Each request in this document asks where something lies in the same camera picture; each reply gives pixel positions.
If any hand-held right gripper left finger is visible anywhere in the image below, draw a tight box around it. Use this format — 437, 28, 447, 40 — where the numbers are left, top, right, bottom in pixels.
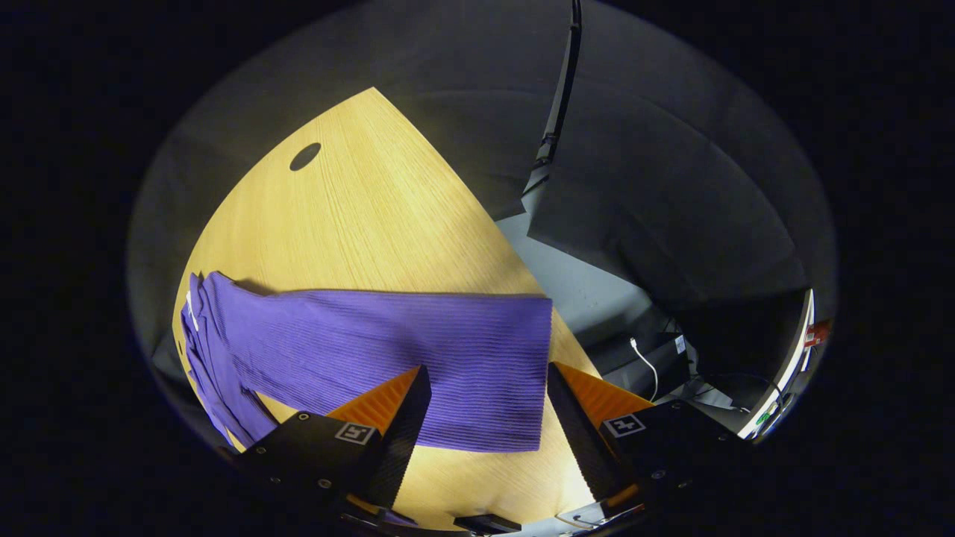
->
237, 365, 432, 523

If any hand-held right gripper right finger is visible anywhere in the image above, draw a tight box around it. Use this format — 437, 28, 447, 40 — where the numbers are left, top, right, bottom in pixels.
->
547, 362, 747, 523

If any purple button shirt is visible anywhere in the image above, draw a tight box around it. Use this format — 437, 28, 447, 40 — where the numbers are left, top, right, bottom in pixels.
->
179, 271, 554, 453

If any black box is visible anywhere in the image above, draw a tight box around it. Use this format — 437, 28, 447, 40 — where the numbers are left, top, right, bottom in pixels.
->
588, 332, 698, 401

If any small black stand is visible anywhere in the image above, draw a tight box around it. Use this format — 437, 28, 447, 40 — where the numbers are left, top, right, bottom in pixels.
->
454, 513, 522, 536

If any white-edged monitor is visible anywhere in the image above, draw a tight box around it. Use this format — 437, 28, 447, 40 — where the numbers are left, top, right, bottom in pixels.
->
737, 289, 817, 441

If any black backdrop stand pole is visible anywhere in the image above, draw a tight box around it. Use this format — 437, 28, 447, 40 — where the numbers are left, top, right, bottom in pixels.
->
531, 0, 583, 171

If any white cable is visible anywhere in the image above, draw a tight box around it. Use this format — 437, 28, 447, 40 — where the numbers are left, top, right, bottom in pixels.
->
630, 338, 660, 403

